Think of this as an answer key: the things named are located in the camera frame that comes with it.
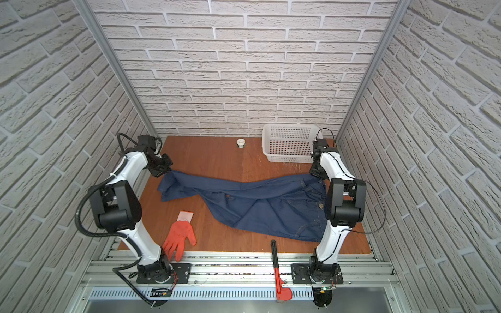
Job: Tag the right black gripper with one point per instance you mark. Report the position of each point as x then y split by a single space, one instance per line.
314 171

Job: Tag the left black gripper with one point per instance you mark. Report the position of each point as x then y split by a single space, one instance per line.
158 173

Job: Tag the blue denim trousers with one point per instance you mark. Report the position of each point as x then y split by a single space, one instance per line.
291 207

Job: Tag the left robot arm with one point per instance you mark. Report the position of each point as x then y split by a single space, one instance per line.
117 209

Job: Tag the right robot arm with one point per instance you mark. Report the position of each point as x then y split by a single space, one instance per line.
344 207

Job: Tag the white plastic basket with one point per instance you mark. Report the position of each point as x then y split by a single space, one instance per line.
289 142

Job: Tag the white tape roll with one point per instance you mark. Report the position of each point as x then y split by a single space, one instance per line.
241 143

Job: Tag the red work glove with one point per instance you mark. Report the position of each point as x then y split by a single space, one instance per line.
180 231

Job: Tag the red pipe wrench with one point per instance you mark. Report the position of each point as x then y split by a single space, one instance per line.
282 294

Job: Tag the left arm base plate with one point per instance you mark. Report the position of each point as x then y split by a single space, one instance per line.
172 272

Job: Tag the aluminium rail frame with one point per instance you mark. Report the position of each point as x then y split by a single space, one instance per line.
234 276

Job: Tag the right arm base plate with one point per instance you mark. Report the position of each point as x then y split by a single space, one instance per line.
305 272

